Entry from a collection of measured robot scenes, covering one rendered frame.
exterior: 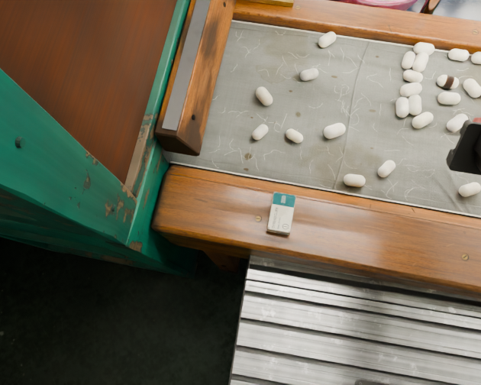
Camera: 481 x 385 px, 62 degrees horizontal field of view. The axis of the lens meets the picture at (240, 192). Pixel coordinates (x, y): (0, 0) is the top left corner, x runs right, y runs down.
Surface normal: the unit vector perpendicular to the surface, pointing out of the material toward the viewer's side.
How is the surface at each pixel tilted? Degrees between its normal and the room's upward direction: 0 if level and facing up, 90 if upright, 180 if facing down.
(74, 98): 90
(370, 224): 0
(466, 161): 49
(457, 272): 0
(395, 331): 0
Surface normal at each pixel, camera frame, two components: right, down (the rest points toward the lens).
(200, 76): 0.89, 0.06
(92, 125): 0.98, 0.17
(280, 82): -0.04, -0.27
